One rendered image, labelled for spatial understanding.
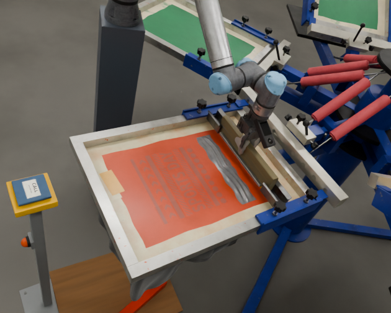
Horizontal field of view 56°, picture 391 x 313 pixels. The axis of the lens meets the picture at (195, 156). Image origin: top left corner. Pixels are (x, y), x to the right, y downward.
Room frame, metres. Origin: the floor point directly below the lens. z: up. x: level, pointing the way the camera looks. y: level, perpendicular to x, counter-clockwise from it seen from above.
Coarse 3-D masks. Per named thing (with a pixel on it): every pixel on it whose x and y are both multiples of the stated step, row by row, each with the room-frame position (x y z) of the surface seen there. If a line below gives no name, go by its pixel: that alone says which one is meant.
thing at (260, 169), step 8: (224, 120) 1.19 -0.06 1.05; (232, 120) 1.19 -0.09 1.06; (224, 128) 1.18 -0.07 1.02; (232, 128) 1.15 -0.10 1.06; (232, 136) 1.14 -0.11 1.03; (240, 136) 1.12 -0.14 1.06; (232, 144) 1.12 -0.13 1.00; (248, 152) 1.06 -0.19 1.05; (256, 152) 1.06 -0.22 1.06; (248, 160) 1.05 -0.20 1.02; (256, 160) 1.02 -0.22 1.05; (256, 168) 1.01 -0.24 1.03; (264, 168) 0.99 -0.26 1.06; (256, 176) 1.00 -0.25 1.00; (264, 176) 0.97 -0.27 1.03; (272, 176) 0.96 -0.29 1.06; (272, 184) 0.96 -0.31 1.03
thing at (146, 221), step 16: (240, 176) 1.01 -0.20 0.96; (144, 192) 0.78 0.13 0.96; (224, 192) 0.90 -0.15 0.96; (256, 192) 0.96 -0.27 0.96; (128, 208) 0.69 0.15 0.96; (144, 208) 0.71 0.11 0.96; (224, 208) 0.83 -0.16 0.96; (240, 208) 0.85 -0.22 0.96; (144, 224) 0.65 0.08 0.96; (160, 224) 0.67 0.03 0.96; (176, 224) 0.70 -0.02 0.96; (192, 224) 0.72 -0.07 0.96; (208, 224) 0.74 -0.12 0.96; (144, 240) 0.60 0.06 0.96; (160, 240) 0.62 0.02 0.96
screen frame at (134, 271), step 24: (168, 120) 1.14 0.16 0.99; (192, 120) 1.20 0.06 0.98; (72, 144) 0.84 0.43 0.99; (96, 144) 0.91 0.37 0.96; (288, 168) 1.11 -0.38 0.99; (96, 192) 0.69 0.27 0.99; (120, 240) 0.55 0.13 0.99; (216, 240) 0.66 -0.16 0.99; (144, 264) 0.50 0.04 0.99; (168, 264) 0.53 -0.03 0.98
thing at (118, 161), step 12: (204, 132) 1.18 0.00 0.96; (216, 132) 1.21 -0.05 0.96; (156, 144) 1.02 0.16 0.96; (168, 144) 1.04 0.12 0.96; (180, 144) 1.06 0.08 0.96; (192, 144) 1.09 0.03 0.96; (108, 156) 0.87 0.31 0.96; (120, 156) 0.89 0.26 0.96; (132, 156) 0.91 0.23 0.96; (204, 156) 1.04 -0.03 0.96; (228, 156) 1.09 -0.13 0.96; (108, 168) 0.82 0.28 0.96; (120, 168) 0.84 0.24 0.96; (132, 168) 0.86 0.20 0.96; (216, 168) 1.00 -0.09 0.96; (120, 180) 0.79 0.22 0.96; (132, 180) 0.81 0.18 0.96; (132, 192) 0.76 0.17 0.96
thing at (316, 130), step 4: (316, 124) 1.40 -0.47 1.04; (308, 128) 1.35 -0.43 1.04; (312, 128) 1.36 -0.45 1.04; (316, 128) 1.37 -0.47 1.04; (320, 128) 1.38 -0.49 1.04; (312, 132) 1.33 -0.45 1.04; (316, 132) 1.34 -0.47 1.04; (320, 132) 1.35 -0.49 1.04; (324, 132) 1.36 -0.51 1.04; (316, 136) 1.32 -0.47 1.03; (320, 136) 1.35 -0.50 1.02; (316, 140) 1.34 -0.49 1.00
